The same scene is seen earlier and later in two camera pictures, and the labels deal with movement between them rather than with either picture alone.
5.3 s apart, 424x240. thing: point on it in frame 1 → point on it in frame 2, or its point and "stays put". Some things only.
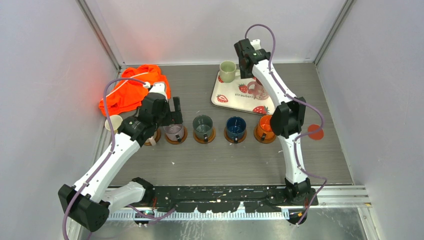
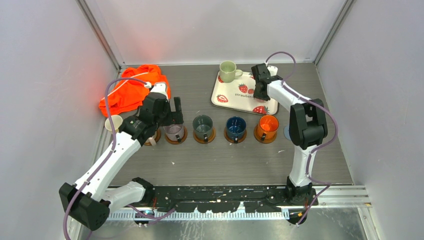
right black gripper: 245,74 → 258,95
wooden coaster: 182,139 stays put
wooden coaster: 232,140 stays put
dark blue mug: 235,127 stays put
